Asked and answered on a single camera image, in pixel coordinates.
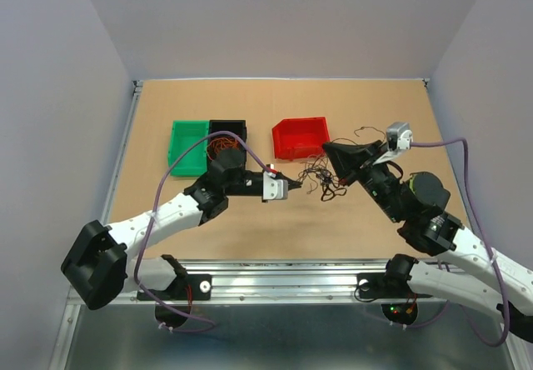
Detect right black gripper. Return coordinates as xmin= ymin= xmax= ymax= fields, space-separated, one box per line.
xmin=325 ymin=137 xmax=408 ymax=223

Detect thin grey cable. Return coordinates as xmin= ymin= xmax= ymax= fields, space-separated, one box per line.
xmin=296 ymin=126 xmax=386 ymax=196

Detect black and orange cables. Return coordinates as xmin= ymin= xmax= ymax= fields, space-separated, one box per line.
xmin=306 ymin=169 xmax=349 ymax=203

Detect orange cable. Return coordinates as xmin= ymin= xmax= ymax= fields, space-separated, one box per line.
xmin=206 ymin=135 xmax=243 ymax=158

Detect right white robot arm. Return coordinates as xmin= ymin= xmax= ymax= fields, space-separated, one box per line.
xmin=322 ymin=136 xmax=532 ymax=347

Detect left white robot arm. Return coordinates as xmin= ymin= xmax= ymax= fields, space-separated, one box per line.
xmin=61 ymin=148 xmax=301 ymax=310

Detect red plastic bin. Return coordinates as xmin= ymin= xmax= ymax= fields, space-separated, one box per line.
xmin=271 ymin=117 xmax=330 ymax=161

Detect black plastic bin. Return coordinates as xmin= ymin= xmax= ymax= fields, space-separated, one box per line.
xmin=207 ymin=119 xmax=247 ymax=167

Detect green plastic bin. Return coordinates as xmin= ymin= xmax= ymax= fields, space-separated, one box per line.
xmin=167 ymin=121 xmax=209 ymax=178

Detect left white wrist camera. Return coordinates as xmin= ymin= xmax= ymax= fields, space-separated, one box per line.
xmin=262 ymin=172 xmax=288 ymax=202

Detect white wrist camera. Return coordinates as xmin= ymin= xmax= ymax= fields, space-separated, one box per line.
xmin=262 ymin=172 xmax=288 ymax=202
xmin=373 ymin=122 xmax=413 ymax=164

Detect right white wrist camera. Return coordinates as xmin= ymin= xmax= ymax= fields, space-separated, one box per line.
xmin=373 ymin=122 xmax=413 ymax=164

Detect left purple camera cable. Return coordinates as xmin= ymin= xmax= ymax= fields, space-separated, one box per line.
xmin=135 ymin=132 xmax=278 ymax=333

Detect aluminium mounting rail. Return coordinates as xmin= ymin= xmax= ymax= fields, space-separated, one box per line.
xmin=70 ymin=261 xmax=434 ymax=304

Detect aluminium table side frame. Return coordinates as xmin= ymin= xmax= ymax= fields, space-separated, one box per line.
xmin=98 ymin=80 xmax=144 ymax=225

